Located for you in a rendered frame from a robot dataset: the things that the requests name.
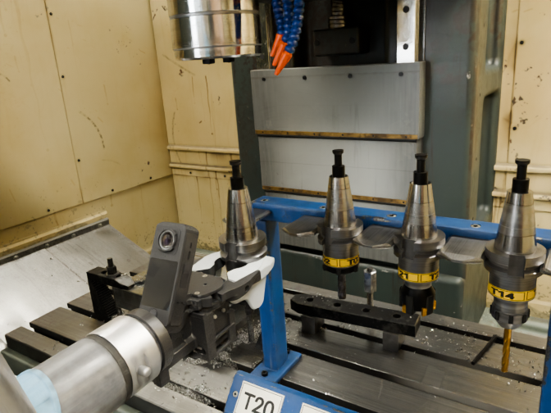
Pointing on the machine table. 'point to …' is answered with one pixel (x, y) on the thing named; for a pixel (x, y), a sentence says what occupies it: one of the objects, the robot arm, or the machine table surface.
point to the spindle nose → (214, 29)
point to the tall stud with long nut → (370, 283)
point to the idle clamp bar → (395, 328)
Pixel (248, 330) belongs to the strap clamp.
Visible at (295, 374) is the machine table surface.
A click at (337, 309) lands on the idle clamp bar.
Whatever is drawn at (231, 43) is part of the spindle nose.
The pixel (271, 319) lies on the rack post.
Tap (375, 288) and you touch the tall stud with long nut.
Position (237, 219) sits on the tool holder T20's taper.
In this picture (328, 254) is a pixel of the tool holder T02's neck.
